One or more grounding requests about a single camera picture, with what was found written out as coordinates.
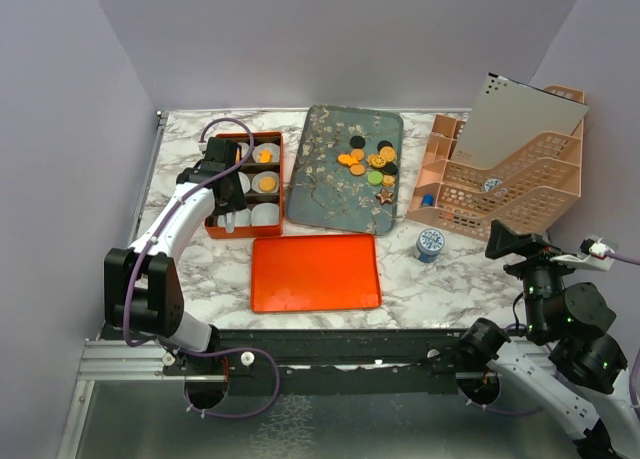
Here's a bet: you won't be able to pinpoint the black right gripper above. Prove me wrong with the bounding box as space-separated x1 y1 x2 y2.
485 217 589 336

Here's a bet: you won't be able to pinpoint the orange round dotted cookie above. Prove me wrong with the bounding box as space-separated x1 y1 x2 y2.
259 176 278 192

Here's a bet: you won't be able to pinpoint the metal grey-handled tongs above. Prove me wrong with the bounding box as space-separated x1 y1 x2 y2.
224 211 236 234

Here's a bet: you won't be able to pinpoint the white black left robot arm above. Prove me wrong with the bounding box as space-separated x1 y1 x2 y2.
104 138 247 374

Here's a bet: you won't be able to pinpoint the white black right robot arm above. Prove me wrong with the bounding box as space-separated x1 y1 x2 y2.
459 220 639 458

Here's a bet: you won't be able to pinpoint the white paper cup liner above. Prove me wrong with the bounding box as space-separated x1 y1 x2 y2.
251 203 280 227
251 171 280 194
237 143 251 163
252 143 281 164
217 209 251 228
238 172 251 194

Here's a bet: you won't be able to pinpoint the orange cookie tin box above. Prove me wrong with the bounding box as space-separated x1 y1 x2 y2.
204 131 284 239

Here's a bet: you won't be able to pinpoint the blue white round jar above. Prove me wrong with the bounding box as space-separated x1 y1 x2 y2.
483 178 502 192

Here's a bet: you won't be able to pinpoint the peach plastic desk organizer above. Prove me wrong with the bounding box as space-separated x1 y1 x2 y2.
406 115 584 241

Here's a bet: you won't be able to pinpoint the blue round slime jar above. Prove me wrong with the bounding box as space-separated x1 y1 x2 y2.
416 228 445 263

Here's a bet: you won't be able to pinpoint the brown star cookie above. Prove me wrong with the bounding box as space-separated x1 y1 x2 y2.
375 188 394 205

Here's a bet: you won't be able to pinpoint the blue floral serving tray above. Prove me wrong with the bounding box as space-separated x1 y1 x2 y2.
286 105 404 236

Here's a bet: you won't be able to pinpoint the tan swirl cookie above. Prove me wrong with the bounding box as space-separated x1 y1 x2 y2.
382 175 395 187

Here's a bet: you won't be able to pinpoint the grey notebook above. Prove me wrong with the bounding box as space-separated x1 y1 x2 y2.
450 73 589 169

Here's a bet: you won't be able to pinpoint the black sandwich cookie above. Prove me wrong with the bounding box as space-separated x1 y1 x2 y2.
381 162 398 176
349 135 366 149
377 140 393 151

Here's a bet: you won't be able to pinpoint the orange oval cookie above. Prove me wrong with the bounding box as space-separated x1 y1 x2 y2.
349 164 366 176

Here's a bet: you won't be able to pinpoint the orange tin lid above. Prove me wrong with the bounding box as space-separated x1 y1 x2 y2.
250 234 382 313

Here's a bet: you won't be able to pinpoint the green macaron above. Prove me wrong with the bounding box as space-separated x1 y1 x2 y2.
367 171 384 186

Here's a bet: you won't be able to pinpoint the tan round dotted cookie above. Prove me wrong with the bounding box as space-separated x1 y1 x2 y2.
379 146 397 162

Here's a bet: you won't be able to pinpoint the yellow lotus slice cookie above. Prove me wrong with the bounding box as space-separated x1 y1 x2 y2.
368 154 387 169

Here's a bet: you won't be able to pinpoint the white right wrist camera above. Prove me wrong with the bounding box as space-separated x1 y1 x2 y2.
550 235 619 272

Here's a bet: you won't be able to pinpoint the black metal base rail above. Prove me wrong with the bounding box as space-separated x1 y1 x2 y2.
97 323 501 398

